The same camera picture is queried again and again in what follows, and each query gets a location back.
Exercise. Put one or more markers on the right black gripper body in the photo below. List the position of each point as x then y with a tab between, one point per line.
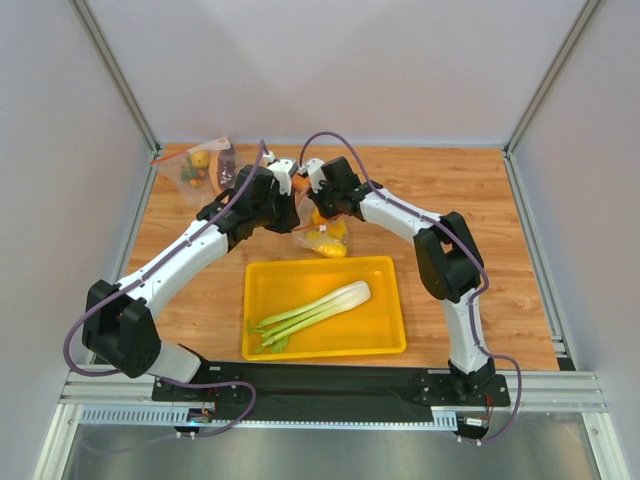
316	195

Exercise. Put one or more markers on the fake small cherry tomatoes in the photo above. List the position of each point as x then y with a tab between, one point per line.
192	176

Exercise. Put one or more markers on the fake purple sweet potato slice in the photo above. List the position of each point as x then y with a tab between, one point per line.
223	169

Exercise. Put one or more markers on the fake yellow lemon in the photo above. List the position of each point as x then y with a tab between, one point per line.
330	243

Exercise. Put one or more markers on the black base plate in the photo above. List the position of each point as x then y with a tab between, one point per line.
318	393

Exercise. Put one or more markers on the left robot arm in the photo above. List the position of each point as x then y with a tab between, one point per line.
121	328

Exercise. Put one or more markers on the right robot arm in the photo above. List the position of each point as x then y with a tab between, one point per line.
449	263

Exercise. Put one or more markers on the yellow plastic tray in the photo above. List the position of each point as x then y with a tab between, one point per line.
374	328

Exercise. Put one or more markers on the red-zip clear bag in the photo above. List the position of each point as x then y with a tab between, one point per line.
305	208
170	167

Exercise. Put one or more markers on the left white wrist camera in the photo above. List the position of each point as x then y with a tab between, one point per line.
284	169

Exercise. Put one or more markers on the fake green celery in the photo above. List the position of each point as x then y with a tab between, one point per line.
275	331

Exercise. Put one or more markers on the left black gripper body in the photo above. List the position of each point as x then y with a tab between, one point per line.
289	211

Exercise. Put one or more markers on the aluminium frame rail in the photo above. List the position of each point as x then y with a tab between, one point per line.
478	410

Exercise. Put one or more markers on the fake orange-yellow mango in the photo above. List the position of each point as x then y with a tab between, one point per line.
318	218

